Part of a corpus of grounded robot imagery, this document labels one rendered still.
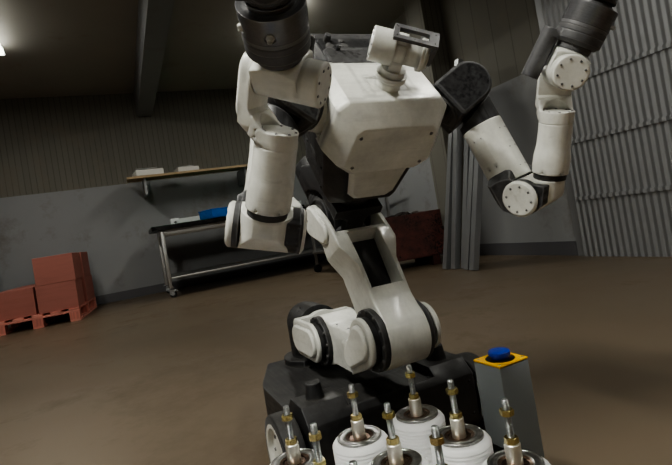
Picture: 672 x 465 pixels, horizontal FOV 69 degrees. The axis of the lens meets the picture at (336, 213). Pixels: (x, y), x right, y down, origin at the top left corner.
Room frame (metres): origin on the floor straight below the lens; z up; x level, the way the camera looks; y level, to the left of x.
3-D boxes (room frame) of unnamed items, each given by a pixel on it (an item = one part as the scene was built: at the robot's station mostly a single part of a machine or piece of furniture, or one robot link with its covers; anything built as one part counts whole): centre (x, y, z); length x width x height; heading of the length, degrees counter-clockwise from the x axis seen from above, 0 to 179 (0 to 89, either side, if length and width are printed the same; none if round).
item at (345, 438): (0.84, 0.02, 0.25); 0.08 x 0.08 x 0.01
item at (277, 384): (1.47, 0.06, 0.19); 0.64 x 0.52 x 0.33; 24
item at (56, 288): (5.74, 3.46, 0.37); 1.25 x 0.90 x 0.73; 24
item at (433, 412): (0.89, -0.08, 0.25); 0.08 x 0.08 x 0.01
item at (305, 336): (1.50, 0.07, 0.28); 0.21 x 0.20 x 0.13; 24
